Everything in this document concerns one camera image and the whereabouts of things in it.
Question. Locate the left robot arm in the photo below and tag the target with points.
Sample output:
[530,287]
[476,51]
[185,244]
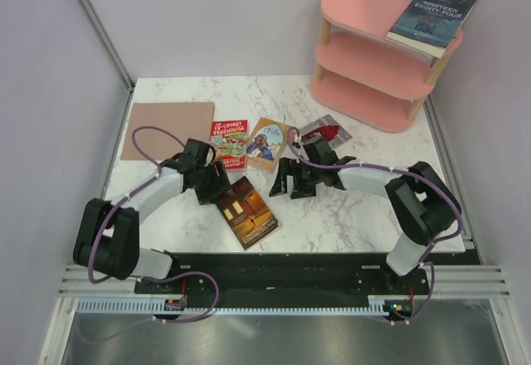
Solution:
[108,240]

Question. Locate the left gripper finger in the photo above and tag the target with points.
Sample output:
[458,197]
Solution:
[207,196]
[224,186]

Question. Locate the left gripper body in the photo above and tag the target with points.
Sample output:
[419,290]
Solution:
[208,176]

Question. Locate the white slotted cable duct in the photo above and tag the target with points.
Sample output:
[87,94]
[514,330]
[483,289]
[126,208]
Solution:
[161,306]

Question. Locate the pink Shakespeare story book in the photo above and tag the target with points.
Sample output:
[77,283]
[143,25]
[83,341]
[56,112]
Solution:
[328,128]

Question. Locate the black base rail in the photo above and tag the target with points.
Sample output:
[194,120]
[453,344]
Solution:
[245,278]

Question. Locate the brown cardboard file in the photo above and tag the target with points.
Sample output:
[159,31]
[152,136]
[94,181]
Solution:
[168,126]

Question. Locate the brown Edward Tulane book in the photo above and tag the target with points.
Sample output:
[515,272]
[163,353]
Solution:
[247,214]

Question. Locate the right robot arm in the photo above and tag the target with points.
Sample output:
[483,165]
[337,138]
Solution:
[423,205]

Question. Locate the red Treehouse book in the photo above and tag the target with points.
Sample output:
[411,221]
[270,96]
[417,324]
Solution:
[229,139]

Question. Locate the tan Othello book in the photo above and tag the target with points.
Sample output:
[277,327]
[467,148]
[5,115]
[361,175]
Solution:
[266,144]

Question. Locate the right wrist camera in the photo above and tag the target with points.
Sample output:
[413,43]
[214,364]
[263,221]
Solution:
[294,138]

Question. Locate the pink three-tier shelf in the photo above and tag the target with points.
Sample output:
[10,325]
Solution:
[360,73]

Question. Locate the blue Nineteen Eighty-Four book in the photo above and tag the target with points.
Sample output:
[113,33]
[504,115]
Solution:
[430,26]

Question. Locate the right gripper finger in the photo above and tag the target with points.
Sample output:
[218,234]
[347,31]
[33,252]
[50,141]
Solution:
[303,190]
[280,185]

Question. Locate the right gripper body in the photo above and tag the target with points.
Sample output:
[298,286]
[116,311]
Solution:
[304,172]

